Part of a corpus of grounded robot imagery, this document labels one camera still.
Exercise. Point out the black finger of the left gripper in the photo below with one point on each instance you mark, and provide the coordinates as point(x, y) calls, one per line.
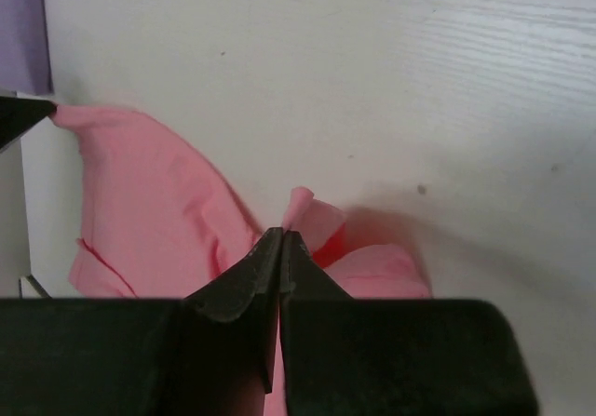
point(18, 116)

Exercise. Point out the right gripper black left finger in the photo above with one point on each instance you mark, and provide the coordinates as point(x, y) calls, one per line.
point(211, 353)

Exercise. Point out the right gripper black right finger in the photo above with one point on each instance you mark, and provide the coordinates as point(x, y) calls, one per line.
point(348, 356)

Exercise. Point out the purple t shirt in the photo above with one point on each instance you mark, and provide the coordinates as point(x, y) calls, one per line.
point(25, 65)

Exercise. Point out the pink t shirt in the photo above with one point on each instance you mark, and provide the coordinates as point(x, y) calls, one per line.
point(158, 219)

